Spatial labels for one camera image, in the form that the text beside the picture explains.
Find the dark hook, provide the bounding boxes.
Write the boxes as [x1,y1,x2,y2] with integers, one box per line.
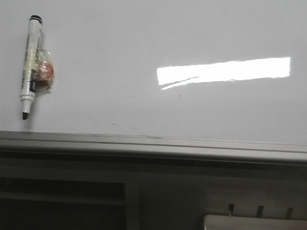
[228,204,235,216]
[256,206,264,218]
[285,207,294,219]

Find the dark hook middle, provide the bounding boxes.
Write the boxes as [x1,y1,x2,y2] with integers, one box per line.
[256,206,264,218]

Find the white whiteboard marker black tip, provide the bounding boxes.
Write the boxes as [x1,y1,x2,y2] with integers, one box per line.
[20,15,43,120]

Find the white whiteboard with grey frame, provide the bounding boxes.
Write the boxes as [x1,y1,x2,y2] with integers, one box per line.
[0,0,307,164]

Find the dark hook left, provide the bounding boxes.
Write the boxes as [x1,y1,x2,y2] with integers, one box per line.
[228,204,235,216]

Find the red magnet taped to marker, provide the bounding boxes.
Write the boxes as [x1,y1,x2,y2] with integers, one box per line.
[35,49,55,93]

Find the white tray at bottom right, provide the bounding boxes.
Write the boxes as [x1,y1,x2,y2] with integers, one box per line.
[203,215,307,230]

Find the dark hook right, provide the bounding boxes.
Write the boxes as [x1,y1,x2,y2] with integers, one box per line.
[285,207,294,219]

